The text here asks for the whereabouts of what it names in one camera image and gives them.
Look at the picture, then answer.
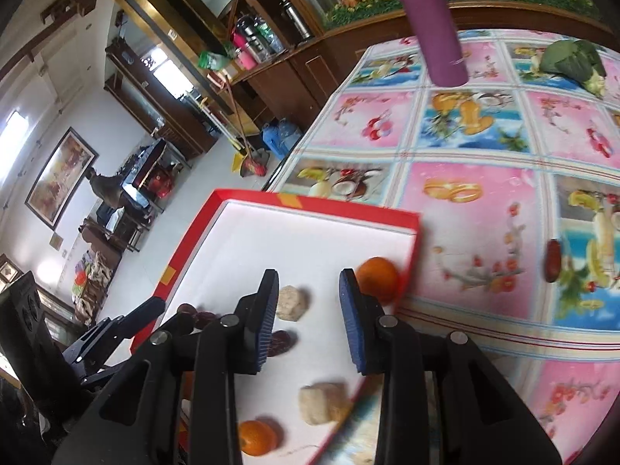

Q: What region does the dark red jujube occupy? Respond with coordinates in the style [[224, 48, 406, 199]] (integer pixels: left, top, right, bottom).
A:
[[543, 238, 562, 282], [193, 312, 219, 331], [268, 331, 296, 357]]

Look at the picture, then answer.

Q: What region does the orange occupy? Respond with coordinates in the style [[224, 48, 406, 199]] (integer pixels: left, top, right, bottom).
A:
[[354, 257, 400, 305], [238, 420, 279, 456]]

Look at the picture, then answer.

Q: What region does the beige cake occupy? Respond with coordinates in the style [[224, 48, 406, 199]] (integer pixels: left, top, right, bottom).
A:
[[276, 286, 308, 322]]

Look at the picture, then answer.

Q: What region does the beige cake block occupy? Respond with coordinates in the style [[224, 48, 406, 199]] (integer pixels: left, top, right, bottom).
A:
[[297, 382, 352, 426]]

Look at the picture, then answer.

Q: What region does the red gift box tray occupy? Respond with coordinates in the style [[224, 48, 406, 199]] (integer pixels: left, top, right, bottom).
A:
[[155, 189, 420, 464]]

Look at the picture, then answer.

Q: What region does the red broom and dustpan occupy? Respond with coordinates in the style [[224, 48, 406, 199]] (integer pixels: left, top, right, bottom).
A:
[[225, 80, 267, 177]]

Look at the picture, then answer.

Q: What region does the colourful fruit print tablecloth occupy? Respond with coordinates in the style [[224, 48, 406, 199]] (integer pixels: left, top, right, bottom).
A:
[[271, 29, 619, 464]]

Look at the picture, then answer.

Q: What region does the purple thermos bottle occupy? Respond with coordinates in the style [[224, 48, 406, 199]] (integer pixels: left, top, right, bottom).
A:
[[400, 0, 469, 87]]

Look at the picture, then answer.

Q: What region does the pink bottle on counter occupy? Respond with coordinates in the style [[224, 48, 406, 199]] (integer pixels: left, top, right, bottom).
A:
[[231, 31, 257, 71]]

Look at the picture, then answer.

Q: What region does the green leafy vegetable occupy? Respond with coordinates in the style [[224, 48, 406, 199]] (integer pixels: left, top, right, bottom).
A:
[[539, 40, 607, 99]]

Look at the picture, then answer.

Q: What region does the framed wall painting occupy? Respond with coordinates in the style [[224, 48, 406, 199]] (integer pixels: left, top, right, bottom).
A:
[[25, 127, 99, 230]]

